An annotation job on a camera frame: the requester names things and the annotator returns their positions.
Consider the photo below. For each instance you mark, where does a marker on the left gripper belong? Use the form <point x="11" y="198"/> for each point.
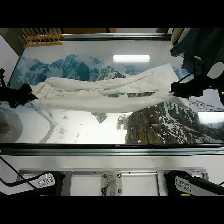
<point x="21" y="95"/>

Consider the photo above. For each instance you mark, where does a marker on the white sweatshirt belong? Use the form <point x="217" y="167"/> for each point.
<point x="110" y="91"/>

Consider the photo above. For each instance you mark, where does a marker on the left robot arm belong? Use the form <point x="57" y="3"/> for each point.
<point x="43" y="182"/>

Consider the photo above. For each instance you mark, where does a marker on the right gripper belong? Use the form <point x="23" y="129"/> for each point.
<point x="185" y="90"/>

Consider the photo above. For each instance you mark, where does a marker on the orange wooden rack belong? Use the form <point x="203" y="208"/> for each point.
<point x="43" y="36"/>

